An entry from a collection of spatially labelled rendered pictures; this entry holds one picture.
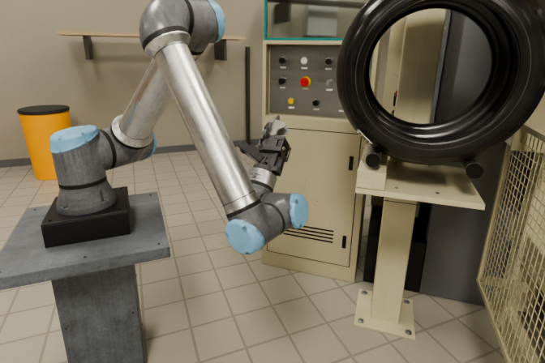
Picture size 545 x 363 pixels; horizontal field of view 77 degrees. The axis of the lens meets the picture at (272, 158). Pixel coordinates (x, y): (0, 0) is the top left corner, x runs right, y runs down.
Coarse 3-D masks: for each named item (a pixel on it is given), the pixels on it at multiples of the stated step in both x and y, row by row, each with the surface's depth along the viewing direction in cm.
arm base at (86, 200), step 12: (60, 192) 116; (72, 192) 114; (84, 192) 115; (96, 192) 117; (108, 192) 121; (60, 204) 115; (72, 204) 114; (84, 204) 115; (96, 204) 117; (108, 204) 120
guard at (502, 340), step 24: (504, 168) 130; (528, 168) 110; (504, 216) 124; (528, 216) 105; (480, 264) 143; (480, 288) 139; (504, 288) 117; (528, 288) 100; (504, 312) 115; (528, 312) 99; (504, 336) 112
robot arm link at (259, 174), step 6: (252, 168) 102; (258, 168) 101; (252, 174) 100; (258, 174) 100; (264, 174) 100; (270, 174) 101; (258, 180) 99; (264, 180) 99; (270, 180) 100; (276, 180) 103
